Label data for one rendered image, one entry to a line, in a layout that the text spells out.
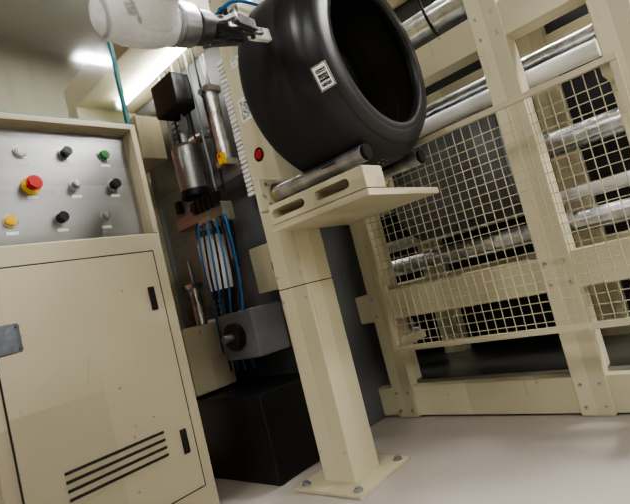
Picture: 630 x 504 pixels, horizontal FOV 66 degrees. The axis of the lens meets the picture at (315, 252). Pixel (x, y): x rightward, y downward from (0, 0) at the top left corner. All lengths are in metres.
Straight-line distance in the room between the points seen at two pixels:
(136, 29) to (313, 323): 0.92
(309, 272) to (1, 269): 0.82
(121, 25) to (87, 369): 0.90
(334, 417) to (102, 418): 0.65
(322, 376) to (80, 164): 0.99
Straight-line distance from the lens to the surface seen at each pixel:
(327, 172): 1.30
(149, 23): 1.02
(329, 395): 1.53
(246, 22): 1.20
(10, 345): 0.77
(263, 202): 1.42
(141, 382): 1.55
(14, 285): 1.46
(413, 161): 1.48
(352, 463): 1.58
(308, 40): 1.25
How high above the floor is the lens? 0.59
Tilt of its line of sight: 4 degrees up
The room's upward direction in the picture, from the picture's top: 14 degrees counter-clockwise
